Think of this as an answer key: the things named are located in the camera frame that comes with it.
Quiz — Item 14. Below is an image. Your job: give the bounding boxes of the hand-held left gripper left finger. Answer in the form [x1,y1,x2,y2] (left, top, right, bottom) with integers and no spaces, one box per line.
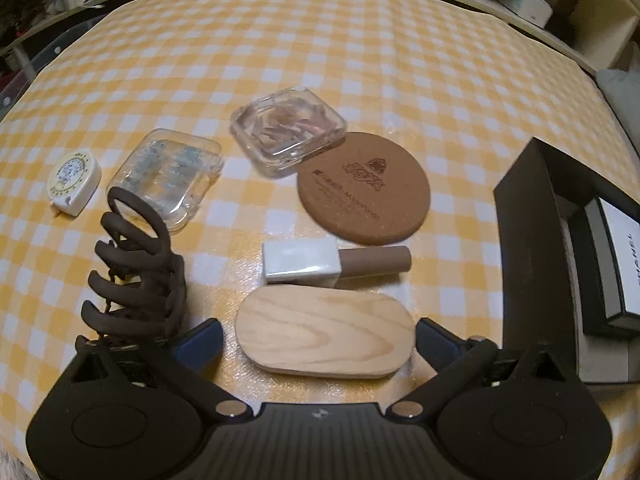
[65,317,251,420]

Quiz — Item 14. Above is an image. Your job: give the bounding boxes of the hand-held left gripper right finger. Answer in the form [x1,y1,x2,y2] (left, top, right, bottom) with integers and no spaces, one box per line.
[386,317,577,423]

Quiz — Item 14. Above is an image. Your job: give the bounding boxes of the oval wooden block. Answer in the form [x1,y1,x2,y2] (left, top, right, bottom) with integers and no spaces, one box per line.
[235,285,416,380]

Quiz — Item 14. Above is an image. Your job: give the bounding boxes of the black cardboard box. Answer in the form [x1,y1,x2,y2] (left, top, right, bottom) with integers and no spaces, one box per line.
[492,136,640,386]

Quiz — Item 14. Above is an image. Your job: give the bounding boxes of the clear square case brown pieces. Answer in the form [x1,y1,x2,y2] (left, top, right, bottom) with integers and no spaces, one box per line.
[230,87,348,179]

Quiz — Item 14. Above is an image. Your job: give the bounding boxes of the brown hair claw clip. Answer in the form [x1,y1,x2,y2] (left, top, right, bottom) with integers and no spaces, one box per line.
[75,186,188,357]

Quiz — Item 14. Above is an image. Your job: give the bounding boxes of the white and brown cosmetic bottle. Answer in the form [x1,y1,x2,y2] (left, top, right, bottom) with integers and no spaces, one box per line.
[261,239,412,290]

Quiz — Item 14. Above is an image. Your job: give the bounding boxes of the round cork coaster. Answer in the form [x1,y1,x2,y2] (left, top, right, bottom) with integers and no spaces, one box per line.
[296,131,432,246]

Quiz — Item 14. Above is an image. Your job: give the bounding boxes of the clear case with blue pieces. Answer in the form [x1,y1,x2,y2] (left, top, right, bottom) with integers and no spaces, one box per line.
[106,129,224,235]

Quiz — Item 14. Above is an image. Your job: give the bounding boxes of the small black and white box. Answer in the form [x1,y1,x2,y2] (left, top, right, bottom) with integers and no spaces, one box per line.
[570,196,640,337]

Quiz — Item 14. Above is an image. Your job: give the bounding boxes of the white round tape measure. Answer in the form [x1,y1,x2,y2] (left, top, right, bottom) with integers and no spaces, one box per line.
[50,150,102,217]

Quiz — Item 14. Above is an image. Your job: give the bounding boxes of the yellow checkered tablecloth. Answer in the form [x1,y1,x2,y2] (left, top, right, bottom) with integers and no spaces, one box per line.
[0,0,640,480]

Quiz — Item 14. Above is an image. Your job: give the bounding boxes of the grey pillow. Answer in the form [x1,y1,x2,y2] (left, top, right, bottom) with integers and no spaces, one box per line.
[595,67,640,128]

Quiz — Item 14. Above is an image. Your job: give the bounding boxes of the white tissue box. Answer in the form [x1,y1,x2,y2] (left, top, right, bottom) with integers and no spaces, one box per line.
[495,0,553,26]

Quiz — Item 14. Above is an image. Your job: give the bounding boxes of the cream wooden shelf unit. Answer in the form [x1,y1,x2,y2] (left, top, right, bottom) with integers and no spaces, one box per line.
[425,0,640,77]

